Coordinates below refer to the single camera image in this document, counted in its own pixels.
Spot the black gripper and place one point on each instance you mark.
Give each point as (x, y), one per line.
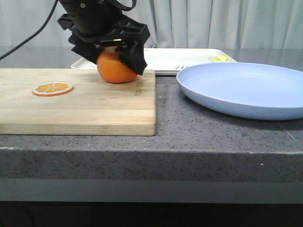
(94, 21)

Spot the whole orange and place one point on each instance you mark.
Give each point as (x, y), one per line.
(112, 70)

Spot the light blue plate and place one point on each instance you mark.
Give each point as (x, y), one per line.
(247, 90)

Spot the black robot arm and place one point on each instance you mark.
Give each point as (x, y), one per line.
(98, 24)

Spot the white rectangular tray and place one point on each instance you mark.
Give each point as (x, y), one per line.
(169, 61)

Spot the yellow-green utensil on tray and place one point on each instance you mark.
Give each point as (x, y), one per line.
(219, 58)

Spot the grey-white curtain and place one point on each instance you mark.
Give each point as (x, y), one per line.
(219, 24)

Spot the orange slice toy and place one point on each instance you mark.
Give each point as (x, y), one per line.
(52, 89)

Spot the wooden cutting board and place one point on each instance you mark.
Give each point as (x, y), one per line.
(93, 107)

